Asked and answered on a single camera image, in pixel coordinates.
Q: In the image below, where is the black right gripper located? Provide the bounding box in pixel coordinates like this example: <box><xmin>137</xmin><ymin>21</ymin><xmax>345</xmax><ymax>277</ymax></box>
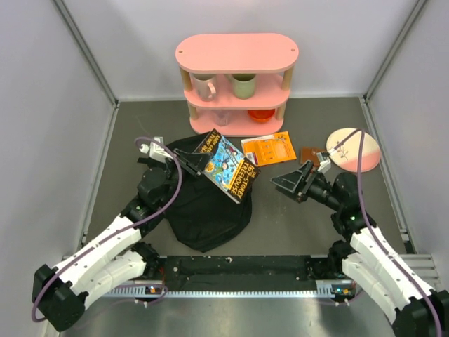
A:
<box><xmin>270</xmin><ymin>160</ymin><xmax>342</xmax><ymax>211</ymax></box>

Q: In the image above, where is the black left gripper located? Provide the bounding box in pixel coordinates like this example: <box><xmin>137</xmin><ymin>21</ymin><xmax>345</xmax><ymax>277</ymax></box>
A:
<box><xmin>159</xmin><ymin>148</ymin><xmax>213</xmax><ymax>209</ymax></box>

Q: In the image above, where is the black yellow treehouse book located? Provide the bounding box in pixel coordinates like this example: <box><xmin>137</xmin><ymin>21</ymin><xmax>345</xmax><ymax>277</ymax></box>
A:
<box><xmin>193</xmin><ymin>129</ymin><xmax>260</xmax><ymax>204</ymax></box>

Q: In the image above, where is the black student backpack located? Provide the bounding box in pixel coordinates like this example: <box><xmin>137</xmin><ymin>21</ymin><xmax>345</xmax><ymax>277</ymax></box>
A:
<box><xmin>136</xmin><ymin>135</ymin><xmax>253</xmax><ymax>253</ymax></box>

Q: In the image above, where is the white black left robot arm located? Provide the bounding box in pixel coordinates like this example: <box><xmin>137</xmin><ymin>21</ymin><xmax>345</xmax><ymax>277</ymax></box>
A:
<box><xmin>32</xmin><ymin>150</ymin><xmax>213</xmax><ymax>332</ymax></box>

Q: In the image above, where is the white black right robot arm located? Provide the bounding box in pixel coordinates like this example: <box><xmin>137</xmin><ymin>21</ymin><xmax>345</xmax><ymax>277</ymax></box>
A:
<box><xmin>271</xmin><ymin>161</ymin><xmax>448</xmax><ymax>336</ymax></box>

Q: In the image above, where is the brown leather wallet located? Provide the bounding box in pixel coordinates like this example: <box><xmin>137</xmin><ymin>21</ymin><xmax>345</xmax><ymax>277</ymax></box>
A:
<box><xmin>300</xmin><ymin>147</ymin><xmax>324</xmax><ymax>166</ymax></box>

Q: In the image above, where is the orange paperback book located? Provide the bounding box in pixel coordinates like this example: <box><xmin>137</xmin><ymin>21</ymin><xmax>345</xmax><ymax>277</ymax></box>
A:
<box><xmin>241</xmin><ymin>131</ymin><xmax>297</xmax><ymax>166</ymax></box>

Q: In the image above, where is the clear drinking glass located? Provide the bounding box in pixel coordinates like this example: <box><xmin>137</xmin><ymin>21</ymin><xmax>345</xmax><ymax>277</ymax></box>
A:
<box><xmin>213</xmin><ymin>110</ymin><xmax>231</xmax><ymax>126</ymax></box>

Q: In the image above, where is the pink and cream plate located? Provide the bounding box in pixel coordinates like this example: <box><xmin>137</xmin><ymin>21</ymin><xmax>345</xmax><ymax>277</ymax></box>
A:
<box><xmin>326</xmin><ymin>128</ymin><xmax>381</xmax><ymax>173</ymax></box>

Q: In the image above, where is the pink mug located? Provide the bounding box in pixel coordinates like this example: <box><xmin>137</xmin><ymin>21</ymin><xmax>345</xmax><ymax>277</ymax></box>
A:
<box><xmin>192</xmin><ymin>74</ymin><xmax>217</xmax><ymax>102</ymax></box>

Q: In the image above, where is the orange plastic bowl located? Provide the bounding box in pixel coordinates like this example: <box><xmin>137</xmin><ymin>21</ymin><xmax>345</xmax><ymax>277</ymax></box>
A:
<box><xmin>248</xmin><ymin>109</ymin><xmax>276</xmax><ymax>123</ymax></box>

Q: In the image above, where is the pink wooden shelf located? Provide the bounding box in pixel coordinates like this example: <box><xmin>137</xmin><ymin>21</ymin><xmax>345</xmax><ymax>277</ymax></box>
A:
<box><xmin>175</xmin><ymin>33</ymin><xmax>300</xmax><ymax>137</ymax></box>

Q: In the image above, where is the green mug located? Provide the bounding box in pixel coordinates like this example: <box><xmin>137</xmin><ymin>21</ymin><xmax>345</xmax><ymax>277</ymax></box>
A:
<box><xmin>225</xmin><ymin>74</ymin><xmax>256</xmax><ymax>100</ymax></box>

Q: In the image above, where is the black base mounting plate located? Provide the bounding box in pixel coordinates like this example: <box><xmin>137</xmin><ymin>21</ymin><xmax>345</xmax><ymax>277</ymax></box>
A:
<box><xmin>150</xmin><ymin>255</ymin><xmax>351</xmax><ymax>291</ymax></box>

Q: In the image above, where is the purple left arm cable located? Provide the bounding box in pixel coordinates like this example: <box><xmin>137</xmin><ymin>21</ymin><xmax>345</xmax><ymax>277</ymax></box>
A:
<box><xmin>31</xmin><ymin>136</ymin><xmax>183</xmax><ymax>322</ymax></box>

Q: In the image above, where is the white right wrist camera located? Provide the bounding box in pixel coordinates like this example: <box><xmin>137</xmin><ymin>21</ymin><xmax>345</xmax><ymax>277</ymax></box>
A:
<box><xmin>316</xmin><ymin>151</ymin><xmax>332</xmax><ymax>174</ymax></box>

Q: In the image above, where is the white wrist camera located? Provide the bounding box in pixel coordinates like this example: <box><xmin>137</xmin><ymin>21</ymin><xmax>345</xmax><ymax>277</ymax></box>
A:
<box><xmin>139</xmin><ymin>142</ymin><xmax>171</xmax><ymax>163</ymax></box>
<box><xmin>316</xmin><ymin>151</ymin><xmax>332</xmax><ymax>174</ymax></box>

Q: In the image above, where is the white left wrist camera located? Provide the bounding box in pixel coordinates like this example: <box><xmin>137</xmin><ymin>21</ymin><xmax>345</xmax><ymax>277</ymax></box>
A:
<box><xmin>139</xmin><ymin>142</ymin><xmax>171</xmax><ymax>163</ymax></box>

